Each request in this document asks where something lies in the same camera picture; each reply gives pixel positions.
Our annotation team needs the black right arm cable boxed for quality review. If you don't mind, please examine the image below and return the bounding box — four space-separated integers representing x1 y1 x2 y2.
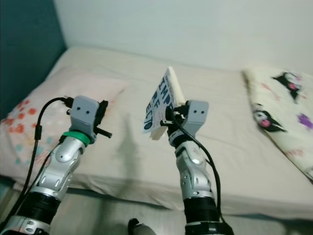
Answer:
176 117 225 223

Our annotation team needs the cream cartoon print blanket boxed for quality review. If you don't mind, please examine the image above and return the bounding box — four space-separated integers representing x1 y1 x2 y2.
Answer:
242 66 313 182

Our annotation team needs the cream sheeted mattress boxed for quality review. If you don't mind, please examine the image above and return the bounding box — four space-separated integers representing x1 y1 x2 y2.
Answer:
0 47 313 221

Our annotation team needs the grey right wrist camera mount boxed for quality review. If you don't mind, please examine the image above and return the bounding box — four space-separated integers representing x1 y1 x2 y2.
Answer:
185 100 209 135

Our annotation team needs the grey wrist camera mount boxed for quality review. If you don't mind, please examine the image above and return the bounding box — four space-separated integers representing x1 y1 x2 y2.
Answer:
70 96 102 142
185 100 209 135

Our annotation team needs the teal padded headboard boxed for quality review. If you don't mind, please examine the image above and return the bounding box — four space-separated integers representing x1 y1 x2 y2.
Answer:
0 0 68 118

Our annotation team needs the robot right leg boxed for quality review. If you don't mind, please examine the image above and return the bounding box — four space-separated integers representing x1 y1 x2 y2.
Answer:
128 219 164 235

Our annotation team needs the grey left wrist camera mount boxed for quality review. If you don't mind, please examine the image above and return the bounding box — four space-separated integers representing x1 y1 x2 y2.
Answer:
70 96 102 142

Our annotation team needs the white blue lettered book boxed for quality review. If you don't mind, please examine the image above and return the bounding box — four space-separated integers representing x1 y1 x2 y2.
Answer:
143 66 187 141

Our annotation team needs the pink dotted pillow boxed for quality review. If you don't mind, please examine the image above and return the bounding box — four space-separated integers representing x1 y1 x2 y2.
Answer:
0 73 128 169

